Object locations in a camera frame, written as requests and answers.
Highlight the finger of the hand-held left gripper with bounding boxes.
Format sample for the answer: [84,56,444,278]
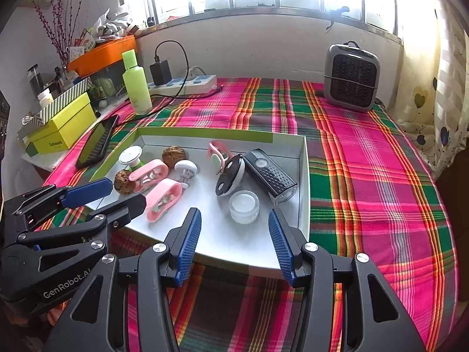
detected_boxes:
[0,178,113,235]
[15,194,147,272]

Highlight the white work gloves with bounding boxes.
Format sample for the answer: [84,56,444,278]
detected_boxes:
[91,7,130,39]

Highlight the glass tank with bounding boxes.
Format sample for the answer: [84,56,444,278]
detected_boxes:
[90,68,127,99]

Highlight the green white suction holder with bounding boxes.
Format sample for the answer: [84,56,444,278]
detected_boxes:
[118,147,144,173]

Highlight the red decorative branches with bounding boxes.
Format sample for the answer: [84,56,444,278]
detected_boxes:
[33,0,94,65]

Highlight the plaid blanket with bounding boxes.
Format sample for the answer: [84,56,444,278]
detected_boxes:
[37,76,458,352]

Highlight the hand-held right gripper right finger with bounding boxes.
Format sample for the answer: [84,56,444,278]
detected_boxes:
[267,208,427,352]

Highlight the pink clip holder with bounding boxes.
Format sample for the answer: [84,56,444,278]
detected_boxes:
[145,178,183,223]
[128,159,170,193]

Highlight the heart print curtain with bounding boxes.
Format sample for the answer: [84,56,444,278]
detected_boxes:
[397,0,469,171]

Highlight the clear round plastic jar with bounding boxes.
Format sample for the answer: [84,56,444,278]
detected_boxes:
[229,189,261,224]

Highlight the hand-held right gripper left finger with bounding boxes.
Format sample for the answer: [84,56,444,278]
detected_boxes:
[44,207,203,352]

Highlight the black white round device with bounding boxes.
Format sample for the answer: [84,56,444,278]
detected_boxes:
[215,153,246,197]

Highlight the orange box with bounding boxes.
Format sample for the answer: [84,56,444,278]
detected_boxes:
[67,36,138,77]

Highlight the black charger adapter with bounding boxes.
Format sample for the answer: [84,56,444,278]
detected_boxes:
[149,59,172,86]

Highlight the pink oval clip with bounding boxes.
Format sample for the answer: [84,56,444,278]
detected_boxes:
[207,141,232,173]

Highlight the black window hook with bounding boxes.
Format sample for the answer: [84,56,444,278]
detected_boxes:
[325,6,350,32]

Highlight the green white cardboard box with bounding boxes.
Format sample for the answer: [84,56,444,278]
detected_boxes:
[88,126,311,281]

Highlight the dark glass jar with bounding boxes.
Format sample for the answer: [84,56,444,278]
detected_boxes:
[26,64,45,98]

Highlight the white mushroom-shaped gadget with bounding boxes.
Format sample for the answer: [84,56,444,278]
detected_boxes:
[174,159,199,188]

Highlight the white power strip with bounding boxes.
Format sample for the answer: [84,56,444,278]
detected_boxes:
[147,74,217,96]

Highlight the black smartphone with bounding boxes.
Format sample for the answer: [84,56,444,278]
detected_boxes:
[76,114,120,168]

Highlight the striped gift box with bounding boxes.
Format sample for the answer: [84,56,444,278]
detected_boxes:
[20,76,92,129]

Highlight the black cable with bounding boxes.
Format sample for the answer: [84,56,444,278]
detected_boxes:
[110,40,224,125]

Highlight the grey space heater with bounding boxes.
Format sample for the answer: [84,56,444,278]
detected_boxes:
[324,41,380,112]

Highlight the yellow-green box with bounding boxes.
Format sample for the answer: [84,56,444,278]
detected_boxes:
[27,92,98,155]

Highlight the light green bottle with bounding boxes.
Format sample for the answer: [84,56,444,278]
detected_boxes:
[122,49,152,115]

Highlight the brown walnut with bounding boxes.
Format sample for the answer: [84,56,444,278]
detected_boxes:
[162,147,187,169]
[113,170,134,195]

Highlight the black bike light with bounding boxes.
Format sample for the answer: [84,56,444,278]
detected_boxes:
[242,148,298,206]

